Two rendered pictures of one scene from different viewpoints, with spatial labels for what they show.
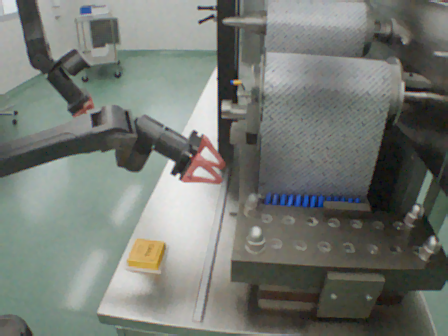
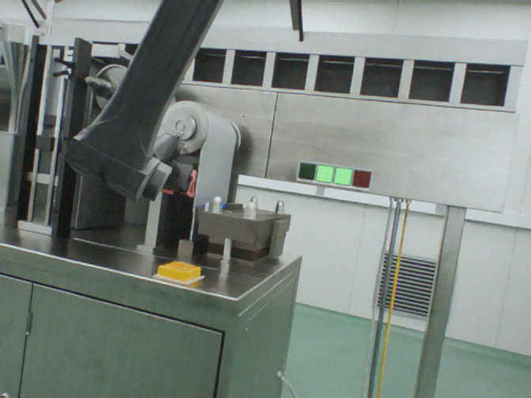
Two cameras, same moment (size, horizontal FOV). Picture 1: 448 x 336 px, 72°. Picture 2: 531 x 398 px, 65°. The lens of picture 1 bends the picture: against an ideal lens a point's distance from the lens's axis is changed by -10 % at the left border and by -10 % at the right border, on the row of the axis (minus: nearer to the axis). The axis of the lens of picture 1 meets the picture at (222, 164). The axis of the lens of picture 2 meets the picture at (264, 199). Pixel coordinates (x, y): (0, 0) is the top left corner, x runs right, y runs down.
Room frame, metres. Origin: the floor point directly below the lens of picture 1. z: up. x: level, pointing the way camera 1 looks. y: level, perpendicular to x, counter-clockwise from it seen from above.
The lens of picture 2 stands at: (0.22, 1.03, 1.14)
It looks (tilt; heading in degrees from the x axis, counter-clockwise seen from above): 3 degrees down; 279
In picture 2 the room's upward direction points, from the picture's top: 8 degrees clockwise
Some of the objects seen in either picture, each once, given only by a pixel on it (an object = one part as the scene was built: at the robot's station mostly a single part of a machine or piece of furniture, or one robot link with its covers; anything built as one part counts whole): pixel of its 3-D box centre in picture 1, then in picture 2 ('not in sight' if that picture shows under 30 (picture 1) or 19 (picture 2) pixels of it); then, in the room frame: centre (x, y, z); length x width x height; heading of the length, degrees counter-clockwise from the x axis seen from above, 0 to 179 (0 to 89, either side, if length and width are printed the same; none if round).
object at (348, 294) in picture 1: (348, 296); (279, 238); (0.36, -0.23, 0.96); 0.10 x 0.03 x 0.11; 83
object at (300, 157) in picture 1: (318, 162); (214, 180); (0.58, -0.19, 1.11); 0.23 x 0.01 x 0.18; 83
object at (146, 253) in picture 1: (146, 253); (179, 271); (0.53, 0.17, 0.91); 0.07 x 0.07 x 0.02; 83
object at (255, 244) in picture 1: (256, 237); (250, 209); (0.43, -0.06, 1.05); 0.04 x 0.04 x 0.04
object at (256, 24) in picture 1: (257, 22); (108, 88); (0.91, -0.09, 1.33); 0.06 x 0.06 x 0.06; 83
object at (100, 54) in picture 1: (97, 40); not in sight; (5.10, 1.88, 0.51); 0.91 x 0.58 x 1.02; 17
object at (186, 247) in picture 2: not in sight; (207, 242); (0.58, -0.20, 0.92); 0.28 x 0.04 x 0.04; 83
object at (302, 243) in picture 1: (338, 246); (250, 222); (0.46, -0.22, 1.00); 0.40 x 0.16 x 0.06; 83
